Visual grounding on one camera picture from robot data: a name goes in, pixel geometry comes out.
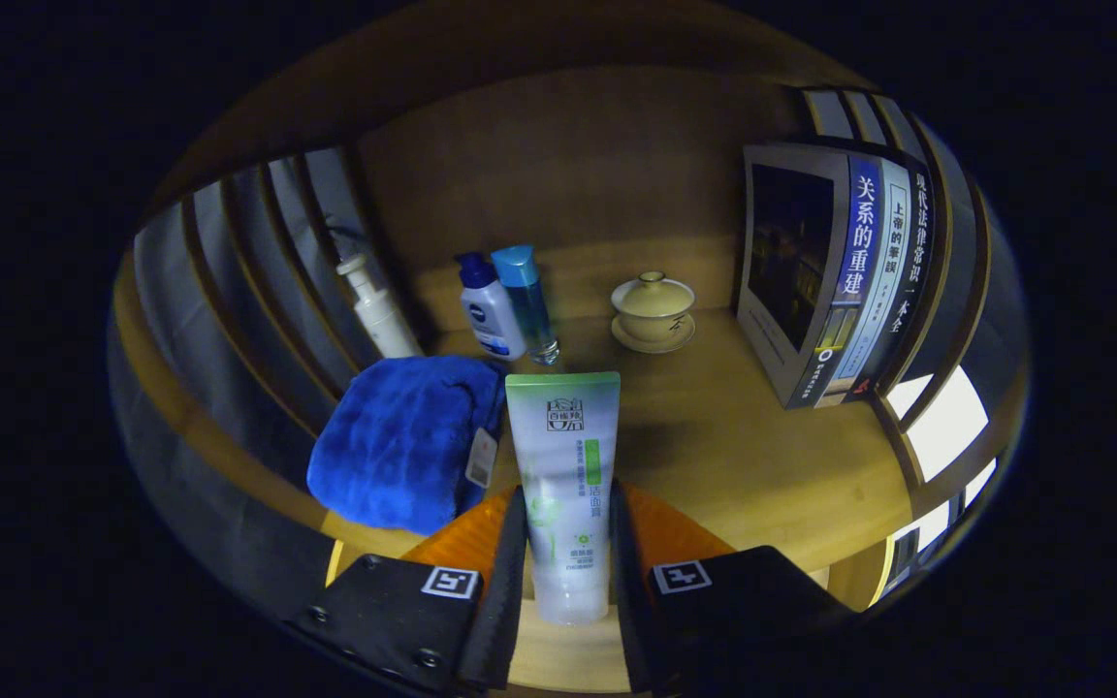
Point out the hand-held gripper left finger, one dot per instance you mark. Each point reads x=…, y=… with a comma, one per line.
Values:
x=510, y=591

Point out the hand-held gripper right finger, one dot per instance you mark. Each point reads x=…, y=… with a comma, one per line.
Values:
x=628, y=611

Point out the green and white tube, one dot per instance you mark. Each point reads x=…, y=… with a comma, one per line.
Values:
x=563, y=456

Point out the wooden countertop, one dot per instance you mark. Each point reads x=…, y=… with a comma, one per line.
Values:
x=733, y=456

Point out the wooden cabinet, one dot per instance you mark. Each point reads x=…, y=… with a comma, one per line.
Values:
x=568, y=165

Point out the blue towel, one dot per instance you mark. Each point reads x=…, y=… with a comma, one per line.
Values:
x=394, y=436

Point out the white bottle with blue cap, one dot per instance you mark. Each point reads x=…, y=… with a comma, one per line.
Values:
x=493, y=320

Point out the teal bottle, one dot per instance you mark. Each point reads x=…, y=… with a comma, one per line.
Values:
x=529, y=301

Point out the white pump bottle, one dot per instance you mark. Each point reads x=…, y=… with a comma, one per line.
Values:
x=384, y=320

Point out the beige lidded teacup with saucer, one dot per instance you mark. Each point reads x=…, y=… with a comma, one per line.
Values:
x=654, y=310

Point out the blue spine book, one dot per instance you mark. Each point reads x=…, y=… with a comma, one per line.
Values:
x=791, y=252

